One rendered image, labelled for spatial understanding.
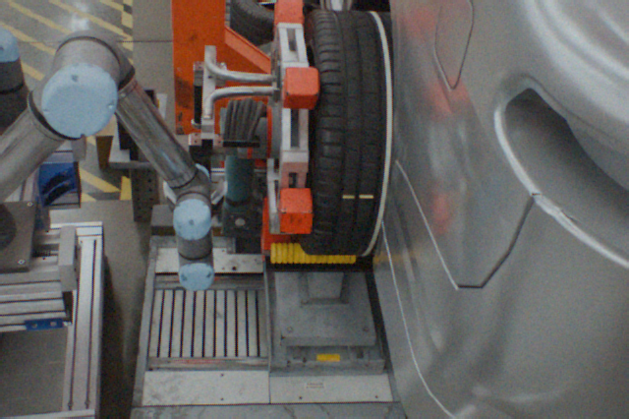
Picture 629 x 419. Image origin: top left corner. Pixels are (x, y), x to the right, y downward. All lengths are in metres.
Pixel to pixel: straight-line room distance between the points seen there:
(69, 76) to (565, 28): 0.77
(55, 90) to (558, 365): 0.89
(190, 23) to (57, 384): 1.12
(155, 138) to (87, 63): 0.28
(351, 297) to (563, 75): 1.61
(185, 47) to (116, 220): 0.91
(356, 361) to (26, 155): 1.31
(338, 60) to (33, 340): 1.25
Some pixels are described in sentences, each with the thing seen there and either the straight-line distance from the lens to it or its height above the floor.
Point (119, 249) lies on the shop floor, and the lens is 2.88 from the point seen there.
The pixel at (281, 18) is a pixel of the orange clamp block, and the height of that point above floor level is 1.09.
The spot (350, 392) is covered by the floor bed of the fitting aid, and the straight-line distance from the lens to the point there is 2.38.
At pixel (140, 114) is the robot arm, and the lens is 1.49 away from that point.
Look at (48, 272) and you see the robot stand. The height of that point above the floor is 0.75.
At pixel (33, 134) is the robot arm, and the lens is 1.37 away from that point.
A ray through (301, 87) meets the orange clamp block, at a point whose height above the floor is 1.14.
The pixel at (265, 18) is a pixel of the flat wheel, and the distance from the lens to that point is 3.33.
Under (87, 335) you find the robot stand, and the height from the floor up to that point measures 0.23.
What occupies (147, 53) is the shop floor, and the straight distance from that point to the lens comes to 4.05.
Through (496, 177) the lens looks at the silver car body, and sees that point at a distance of 1.04.
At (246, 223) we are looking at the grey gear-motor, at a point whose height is 0.31.
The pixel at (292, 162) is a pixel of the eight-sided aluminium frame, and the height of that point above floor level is 0.96.
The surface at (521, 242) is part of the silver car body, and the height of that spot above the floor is 1.35.
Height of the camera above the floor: 2.01
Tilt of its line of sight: 41 degrees down
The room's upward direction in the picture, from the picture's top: 7 degrees clockwise
